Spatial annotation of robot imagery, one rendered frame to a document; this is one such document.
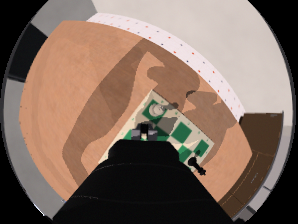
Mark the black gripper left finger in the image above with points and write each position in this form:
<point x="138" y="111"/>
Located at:
<point x="136" y="134"/>

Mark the green and cream chessboard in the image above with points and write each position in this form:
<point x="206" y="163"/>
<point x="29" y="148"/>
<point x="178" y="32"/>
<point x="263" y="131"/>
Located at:
<point x="172" y="126"/>

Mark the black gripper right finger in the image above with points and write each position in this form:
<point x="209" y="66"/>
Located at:
<point x="151" y="133"/>

